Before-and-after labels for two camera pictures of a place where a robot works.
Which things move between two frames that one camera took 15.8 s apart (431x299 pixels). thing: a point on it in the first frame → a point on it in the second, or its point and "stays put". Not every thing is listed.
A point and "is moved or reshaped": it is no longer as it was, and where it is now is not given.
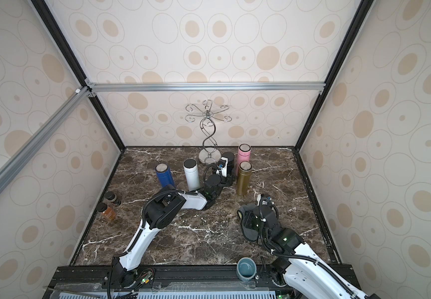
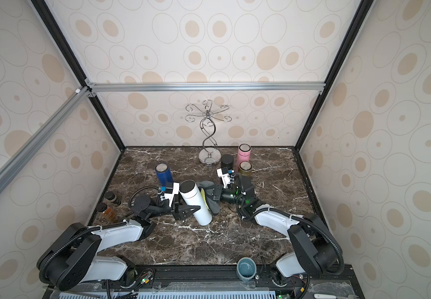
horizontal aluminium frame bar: x=94 y=88 stays put
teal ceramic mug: x=246 y=269 stays put
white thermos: x=191 y=168 → x=190 y=192
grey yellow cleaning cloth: x=248 y=234 is moved or reshaped
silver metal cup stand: x=211 y=153 stays put
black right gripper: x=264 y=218 → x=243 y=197
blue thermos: x=164 y=174 stays put
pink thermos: x=244 y=152 stays put
